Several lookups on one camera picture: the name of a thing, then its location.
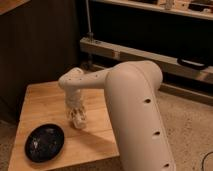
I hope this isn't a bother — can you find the metal vertical pole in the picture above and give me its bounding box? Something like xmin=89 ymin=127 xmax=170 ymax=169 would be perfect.
xmin=86 ymin=0 xmax=93 ymax=42

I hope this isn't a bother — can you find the light wooden table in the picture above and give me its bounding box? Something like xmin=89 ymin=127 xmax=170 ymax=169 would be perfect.
xmin=8 ymin=82 xmax=118 ymax=171

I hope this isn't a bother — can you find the wooden shelf with items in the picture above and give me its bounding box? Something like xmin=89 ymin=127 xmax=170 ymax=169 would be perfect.
xmin=93 ymin=0 xmax=213 ymax=21

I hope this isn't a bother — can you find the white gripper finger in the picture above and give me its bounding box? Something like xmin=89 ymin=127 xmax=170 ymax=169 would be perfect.
xmin=67 ymin=109 xmax=73 ymax=118
xmin=79 ymin=107 xmax=86 ymax=116

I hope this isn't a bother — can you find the wooden bench beam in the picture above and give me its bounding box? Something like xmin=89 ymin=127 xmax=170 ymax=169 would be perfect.
xmin=80 ymin=37 xmax=213 ymax=84

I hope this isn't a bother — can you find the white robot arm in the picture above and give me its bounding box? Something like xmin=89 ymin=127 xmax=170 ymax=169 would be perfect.
xmin=58 ymin=61 xmax=176 ymax=171

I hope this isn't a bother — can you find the black cable on floor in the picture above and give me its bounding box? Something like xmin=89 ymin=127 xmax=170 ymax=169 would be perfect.
xmin=200 ymin=150 xmax=213 ymax=168

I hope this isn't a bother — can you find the black handle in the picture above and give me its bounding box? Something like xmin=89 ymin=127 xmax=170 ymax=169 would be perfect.
xmin=177 ymin=58 xmax=211 ymax=70

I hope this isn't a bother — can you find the small clear plastic bottle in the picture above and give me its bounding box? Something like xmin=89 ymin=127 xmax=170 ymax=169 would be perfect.
xmin=72 ymin=110 xmax=86 ymax=129

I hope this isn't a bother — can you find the dark wooden cabinet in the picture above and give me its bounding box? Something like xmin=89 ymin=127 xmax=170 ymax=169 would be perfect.
xmin=0 ymin=0 xmax=79 ymax=123

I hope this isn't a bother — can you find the black ceramic bowl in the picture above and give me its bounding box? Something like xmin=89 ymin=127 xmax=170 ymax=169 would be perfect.
xmin=24 ymin=124 xmax=65 ymax=163

